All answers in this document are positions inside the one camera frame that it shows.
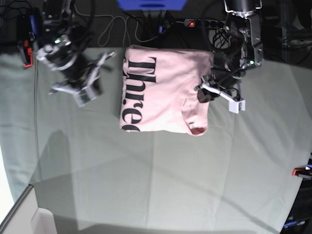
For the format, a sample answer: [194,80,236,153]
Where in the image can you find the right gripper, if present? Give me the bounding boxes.
[49,51,116,107]

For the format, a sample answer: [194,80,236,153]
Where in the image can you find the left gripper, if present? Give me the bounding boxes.
[194,74,246,114]

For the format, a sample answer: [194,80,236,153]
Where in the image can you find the pink printed t-shirt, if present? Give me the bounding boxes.
[119,45,214,137]

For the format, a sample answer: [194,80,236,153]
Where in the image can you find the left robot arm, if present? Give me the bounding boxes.
[195,0,264,114]

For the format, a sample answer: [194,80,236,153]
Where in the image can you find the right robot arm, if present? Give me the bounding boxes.
[35,0,116,107]

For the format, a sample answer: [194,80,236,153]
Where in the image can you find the red clamp left corner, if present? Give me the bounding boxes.
[18,40,33,68]

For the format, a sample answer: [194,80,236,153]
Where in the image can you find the black power strip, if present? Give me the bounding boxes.
[183,19,225,30]

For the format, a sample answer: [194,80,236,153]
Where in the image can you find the red clamp right edge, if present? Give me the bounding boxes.
[292,167,312,180]

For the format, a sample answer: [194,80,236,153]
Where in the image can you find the white bin bottom left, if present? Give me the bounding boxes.
[0,185,57,234]

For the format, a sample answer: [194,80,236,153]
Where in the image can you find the white coiled cable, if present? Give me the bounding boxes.
[97,16,132,47]

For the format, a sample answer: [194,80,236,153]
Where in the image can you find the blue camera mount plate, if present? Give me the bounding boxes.
[117,0,187,11]

